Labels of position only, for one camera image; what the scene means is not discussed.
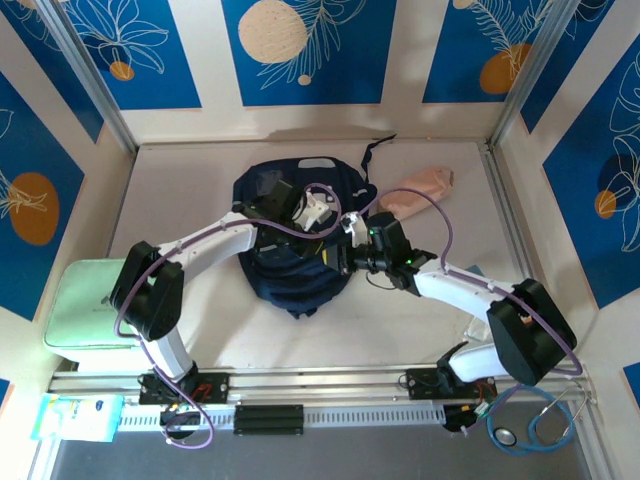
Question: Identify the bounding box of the pink pencil pouch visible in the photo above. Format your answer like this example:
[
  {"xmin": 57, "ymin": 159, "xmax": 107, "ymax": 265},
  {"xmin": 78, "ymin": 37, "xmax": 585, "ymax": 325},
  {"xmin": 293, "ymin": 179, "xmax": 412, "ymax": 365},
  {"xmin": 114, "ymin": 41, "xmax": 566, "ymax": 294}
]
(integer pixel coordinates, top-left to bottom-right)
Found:
[{"xmin": 377, "ymin": 165, "xmax": 456, "ymax": 219}]

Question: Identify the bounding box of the navy blue backpack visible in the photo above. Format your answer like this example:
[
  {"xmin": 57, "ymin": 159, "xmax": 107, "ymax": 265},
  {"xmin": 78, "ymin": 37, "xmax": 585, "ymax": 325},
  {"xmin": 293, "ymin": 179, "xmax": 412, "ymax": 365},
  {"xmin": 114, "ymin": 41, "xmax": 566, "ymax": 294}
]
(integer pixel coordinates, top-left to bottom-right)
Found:
[{"xmin": 231, "ymin": 132, "xmax": 399, "ymax": 321}]

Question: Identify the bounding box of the wet wipes pack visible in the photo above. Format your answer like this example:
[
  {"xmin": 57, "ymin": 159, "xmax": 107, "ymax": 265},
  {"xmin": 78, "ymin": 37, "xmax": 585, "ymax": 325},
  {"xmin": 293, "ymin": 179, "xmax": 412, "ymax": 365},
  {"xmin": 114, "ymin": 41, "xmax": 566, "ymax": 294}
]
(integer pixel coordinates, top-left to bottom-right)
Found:
[{"xmin": 29, "ymin": 392, "xmax": 125, "ymax": 443}]

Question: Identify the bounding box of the clear plastic packet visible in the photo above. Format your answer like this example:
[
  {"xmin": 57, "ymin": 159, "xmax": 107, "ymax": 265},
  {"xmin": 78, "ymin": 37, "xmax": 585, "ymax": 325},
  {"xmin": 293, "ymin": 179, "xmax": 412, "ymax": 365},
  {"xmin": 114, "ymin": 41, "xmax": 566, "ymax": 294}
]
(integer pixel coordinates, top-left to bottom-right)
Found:
[{"xmin": 462, "ymin": 319, "xmax": 495, "ymax": 345}]

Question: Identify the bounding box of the black ribbed block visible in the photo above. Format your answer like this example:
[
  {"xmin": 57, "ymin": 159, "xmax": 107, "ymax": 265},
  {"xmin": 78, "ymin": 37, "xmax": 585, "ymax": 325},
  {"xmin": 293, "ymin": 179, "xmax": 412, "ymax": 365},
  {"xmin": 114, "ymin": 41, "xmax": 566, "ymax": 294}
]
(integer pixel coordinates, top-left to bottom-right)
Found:
[{"xmin": 233, "ymin": 403, "xmax": 305, "ymax": 436}]

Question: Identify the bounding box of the mint green case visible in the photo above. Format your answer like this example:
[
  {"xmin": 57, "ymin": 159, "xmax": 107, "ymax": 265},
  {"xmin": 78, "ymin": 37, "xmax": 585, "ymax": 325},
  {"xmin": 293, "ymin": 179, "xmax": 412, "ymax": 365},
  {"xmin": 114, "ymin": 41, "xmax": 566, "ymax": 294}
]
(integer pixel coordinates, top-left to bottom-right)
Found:
[{"xmin": 42, "ymin": 258, "xmax": 151, "ymax": 362}]

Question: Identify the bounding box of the blue stethoscope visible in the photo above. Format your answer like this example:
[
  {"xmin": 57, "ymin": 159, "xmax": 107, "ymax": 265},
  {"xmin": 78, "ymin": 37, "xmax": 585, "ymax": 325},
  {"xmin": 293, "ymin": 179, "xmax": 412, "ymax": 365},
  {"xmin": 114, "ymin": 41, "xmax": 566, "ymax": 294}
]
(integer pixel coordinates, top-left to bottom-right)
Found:
[{"xmin": 486, "ymin": 383, "xmax": 594, "ymax": 457}]

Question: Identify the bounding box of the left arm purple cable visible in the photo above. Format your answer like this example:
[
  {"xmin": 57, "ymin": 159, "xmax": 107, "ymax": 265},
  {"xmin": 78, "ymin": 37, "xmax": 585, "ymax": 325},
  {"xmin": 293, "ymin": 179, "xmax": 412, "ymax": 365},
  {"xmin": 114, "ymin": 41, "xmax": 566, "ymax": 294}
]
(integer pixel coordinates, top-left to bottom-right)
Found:
[{"xmin": 113, "ymin": 182, "xmax": 346, "ymax": 450}]

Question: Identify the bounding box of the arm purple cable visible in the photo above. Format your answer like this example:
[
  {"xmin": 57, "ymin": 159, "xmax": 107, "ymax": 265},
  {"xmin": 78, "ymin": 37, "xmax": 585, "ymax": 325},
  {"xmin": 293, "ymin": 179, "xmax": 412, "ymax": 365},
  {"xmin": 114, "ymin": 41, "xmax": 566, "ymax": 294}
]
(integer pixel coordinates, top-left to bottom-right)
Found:
[
  {"xmin": 364, "ymin": 187, "xmax": 584, "ymax": 439},
  {"xmin": 113, "ymin": 182, "xmax": 346, "ymax": 450}
]

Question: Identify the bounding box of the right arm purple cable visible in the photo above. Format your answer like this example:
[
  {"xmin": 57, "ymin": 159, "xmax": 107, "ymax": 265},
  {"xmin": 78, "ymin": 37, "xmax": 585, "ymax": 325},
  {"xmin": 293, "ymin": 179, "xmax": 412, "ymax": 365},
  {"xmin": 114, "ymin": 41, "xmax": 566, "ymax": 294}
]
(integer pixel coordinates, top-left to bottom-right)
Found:
[{"xmin": 364, "ymin": 187, "xmax": 584, "ymax": 439}]

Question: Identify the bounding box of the aluminium side rail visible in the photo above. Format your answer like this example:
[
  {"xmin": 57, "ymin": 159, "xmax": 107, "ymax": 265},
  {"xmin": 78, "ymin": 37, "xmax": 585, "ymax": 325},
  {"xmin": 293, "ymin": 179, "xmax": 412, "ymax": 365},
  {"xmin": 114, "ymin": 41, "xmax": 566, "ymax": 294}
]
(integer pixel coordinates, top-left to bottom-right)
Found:
[{"xmin": 479, "ymin": 142, "xmax": 559, "ymax": 359}]

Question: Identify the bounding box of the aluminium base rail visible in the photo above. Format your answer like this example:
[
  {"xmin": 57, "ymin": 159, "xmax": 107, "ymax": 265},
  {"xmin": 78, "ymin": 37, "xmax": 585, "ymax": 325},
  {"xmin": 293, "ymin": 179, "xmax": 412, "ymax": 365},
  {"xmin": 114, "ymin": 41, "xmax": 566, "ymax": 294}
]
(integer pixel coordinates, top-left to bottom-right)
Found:
[{"xmin": 48, "ymin": 362, "xmax": 599, "ymax": 407}]

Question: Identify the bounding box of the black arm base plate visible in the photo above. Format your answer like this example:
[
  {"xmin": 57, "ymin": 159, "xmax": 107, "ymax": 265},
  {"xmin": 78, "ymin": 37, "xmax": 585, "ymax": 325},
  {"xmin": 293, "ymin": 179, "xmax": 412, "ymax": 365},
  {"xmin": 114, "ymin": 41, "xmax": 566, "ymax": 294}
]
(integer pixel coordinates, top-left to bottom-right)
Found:
[
  {"xmin": 405, "ymin": 367, "xmax": 497, "ymax": 401},
  {"xmin": 138, "ymin": 370, "xmax": 230, "ymax": 405}
]

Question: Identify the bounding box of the white slotted cable duct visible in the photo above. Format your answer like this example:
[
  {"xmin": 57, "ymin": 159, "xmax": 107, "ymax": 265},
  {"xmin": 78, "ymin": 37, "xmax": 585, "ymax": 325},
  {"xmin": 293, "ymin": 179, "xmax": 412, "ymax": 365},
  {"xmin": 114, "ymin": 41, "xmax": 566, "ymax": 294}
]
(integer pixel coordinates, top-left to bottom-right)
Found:
[{"xmin": 117, "ymin": 403, "xmax": 447, "ymax": 430}]

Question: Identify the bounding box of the aluminium frame post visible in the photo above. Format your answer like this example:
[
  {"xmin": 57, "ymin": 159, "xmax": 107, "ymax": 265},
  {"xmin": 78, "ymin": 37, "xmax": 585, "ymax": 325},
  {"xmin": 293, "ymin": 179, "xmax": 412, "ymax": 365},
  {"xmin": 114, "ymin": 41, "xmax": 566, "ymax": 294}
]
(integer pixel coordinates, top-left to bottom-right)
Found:
[
  {"xmin": 37, "ymin": 0, "xmax": 139, "ymax": 154},
  {"xmin": 489, "ymin": 0, "xmax": 584, "ymax": 149}
]

